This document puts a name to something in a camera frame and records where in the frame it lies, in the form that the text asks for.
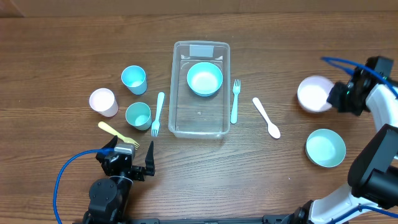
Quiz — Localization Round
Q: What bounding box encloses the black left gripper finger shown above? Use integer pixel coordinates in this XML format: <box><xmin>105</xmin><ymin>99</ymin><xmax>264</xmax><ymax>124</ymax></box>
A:
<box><xmin>96</xmin><ymin>136</ymin><xmax>118</xmax><ymax>162</ymax></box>
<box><xmin>145</xmin><ymin>141</ymin><xmax>155</xmax><ymax>176</ymax></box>

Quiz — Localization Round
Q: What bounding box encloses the pink plastic bowl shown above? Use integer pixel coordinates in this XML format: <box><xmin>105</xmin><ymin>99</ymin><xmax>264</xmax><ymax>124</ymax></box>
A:
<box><xmin>297</xmin><ymin>76</ymin><xmax>334</xmax><ymax>113</ymax></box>

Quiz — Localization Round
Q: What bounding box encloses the green plastic cup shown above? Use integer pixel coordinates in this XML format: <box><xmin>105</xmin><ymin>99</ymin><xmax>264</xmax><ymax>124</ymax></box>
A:
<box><xmin>125</xmin><ymin>102</ymin><xmax>152</xmax><ymax>131</ymax></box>

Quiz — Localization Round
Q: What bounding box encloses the light blue plastic fork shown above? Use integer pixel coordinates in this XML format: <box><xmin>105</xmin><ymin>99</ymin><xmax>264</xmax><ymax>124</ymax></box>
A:
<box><xmin>151</xmin><ymin>92</ymin><xmax>165</xmax><ymax>137</ymax></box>

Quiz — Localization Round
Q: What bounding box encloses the pink plastic cup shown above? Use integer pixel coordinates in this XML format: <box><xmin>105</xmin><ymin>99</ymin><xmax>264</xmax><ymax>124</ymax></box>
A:
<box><xmin>89</xmin><ymin>88</ymin><xmax>119</xmax><ymax>117</ymax></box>

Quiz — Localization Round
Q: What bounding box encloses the green plastic bowl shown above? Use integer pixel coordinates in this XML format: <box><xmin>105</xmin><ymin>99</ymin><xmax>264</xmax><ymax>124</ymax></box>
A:
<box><xmin>305</xmin><ymin>129</ymin><xmax>346</xmax><ymax>168</ymax></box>

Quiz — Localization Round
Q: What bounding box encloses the blue plastic cup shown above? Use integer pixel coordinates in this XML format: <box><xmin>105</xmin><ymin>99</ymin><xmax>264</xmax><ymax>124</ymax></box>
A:
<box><xmin>121</xmin><ymin>65</ymin><xmax>147</xmax><ymax>95</ymax></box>

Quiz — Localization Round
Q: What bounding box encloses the blue plastic bowl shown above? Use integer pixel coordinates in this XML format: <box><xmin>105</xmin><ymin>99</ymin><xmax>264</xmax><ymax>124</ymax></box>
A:
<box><xmin>187</xmin><ymin>62</ymin><xmax>223</xmax><ymax>96</ymax></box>

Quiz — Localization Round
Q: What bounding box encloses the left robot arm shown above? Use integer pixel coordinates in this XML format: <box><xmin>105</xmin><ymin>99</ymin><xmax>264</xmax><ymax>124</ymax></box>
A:
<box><xmin>82</xmin><ymin>136</ymin><xmax>155</xmax><ymax>224</ymax></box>

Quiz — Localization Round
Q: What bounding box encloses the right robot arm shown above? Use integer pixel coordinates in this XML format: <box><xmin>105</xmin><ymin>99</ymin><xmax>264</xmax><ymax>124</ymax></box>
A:
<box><xmin>283</xmin><ymin>56</ymin><xmax>397</xmax><ymax>223</ymax></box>

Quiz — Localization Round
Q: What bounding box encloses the clear plastic container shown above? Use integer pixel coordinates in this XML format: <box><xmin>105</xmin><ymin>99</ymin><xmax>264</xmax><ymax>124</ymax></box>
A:
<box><xmin>168</xmin><ymin>40</ymin><xmax>231</xmax><ymax>139</ymax></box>

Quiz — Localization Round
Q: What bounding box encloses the yellow plastic fork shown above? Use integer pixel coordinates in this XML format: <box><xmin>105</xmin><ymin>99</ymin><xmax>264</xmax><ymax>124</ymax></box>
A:
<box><xmin>98</xmin><ymin>121</ymin><xmax>139</xmax><ymax>149</ymax></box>

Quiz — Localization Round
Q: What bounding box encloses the pink plastic spoon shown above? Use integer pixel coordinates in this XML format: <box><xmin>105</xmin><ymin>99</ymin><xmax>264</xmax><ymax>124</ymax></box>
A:
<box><xmin>252</xmin><ymin>97</ymin><xmax>281</xmax><ymax>139</ymax></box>

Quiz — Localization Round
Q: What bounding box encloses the green plastic fork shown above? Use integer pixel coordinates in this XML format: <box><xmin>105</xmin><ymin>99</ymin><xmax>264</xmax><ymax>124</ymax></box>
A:
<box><xmin>231</xmin><ymin>79</ymin><xmax>241</xmax><ymax>124</ymax></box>

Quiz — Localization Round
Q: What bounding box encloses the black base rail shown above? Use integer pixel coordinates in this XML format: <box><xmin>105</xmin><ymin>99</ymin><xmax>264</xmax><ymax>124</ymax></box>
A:
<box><xmin>127</xmin><ymin>214</ymin><xmax>294</xmax><ymax>224</ymax></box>

